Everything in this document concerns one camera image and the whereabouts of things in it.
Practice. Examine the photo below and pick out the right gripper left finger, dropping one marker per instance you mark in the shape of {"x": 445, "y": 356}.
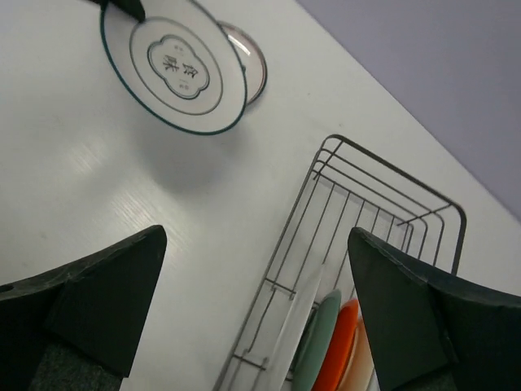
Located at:
{"x": 78, "y": 326}

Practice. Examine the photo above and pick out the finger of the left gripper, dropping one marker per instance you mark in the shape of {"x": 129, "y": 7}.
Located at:
{"x": 133, "y": 8}

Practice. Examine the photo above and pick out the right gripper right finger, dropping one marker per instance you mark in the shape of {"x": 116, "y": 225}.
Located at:
{"x": 428, "y": 329}

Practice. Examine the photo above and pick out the white plate green rim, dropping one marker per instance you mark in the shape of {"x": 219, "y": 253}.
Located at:
{"x": 178, "y": 64}

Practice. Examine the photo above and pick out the white plate red characters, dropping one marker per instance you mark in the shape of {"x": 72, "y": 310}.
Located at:
{"x": 252, "y": 59}

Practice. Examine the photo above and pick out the pink plate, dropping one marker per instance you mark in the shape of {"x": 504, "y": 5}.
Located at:
{"x": 360, "y": 366}

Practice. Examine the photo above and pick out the orange plate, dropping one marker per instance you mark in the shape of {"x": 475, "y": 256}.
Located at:
{"x": 340, "y": 348}

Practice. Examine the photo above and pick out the metal wire dish rack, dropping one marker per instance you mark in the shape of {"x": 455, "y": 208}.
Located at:
{"x": 346, "y": 186}

